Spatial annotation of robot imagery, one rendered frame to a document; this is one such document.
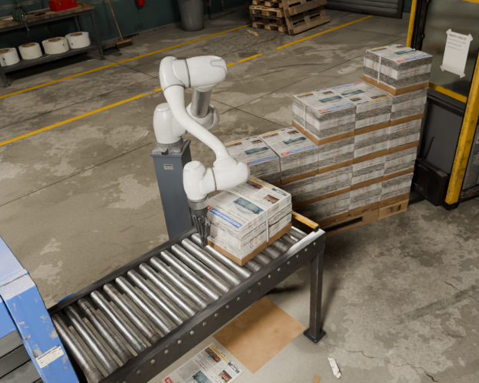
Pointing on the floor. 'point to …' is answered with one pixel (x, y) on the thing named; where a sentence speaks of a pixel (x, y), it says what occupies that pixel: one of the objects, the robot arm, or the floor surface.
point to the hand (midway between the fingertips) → (204, 240)
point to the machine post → (36, 328)
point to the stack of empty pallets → (269, 14)
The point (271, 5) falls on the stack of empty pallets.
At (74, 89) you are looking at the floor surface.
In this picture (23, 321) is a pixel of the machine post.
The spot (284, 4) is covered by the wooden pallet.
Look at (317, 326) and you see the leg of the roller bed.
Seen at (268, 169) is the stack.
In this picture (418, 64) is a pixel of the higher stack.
